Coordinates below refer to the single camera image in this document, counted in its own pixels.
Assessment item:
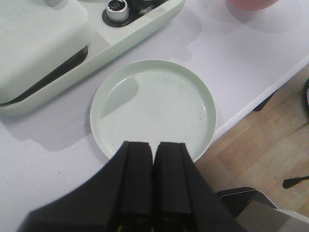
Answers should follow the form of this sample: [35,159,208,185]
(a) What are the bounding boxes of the grey box on floor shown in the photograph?
[217,187,309,232]

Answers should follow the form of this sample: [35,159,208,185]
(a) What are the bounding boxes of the mint green plate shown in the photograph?
[90,60,217,161]

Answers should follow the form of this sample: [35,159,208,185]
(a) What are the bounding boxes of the mint green breakfast maker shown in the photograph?
[0,0,184,116]

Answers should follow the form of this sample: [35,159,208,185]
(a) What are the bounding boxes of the silver right control knob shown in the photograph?
[106,0,129,22]

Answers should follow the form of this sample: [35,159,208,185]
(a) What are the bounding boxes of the breakfast maker lid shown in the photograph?
[0,0,95,103]

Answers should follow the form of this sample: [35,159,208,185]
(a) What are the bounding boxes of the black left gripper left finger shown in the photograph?
[18,142,153,232]

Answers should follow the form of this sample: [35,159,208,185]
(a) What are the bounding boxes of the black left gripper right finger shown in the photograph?
[154,142,245,232]

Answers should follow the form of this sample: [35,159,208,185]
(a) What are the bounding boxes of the pink bowl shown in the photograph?
[227,0,278,11]

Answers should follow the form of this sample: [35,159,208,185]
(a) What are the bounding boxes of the black cable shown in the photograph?
[282,175,309,189]

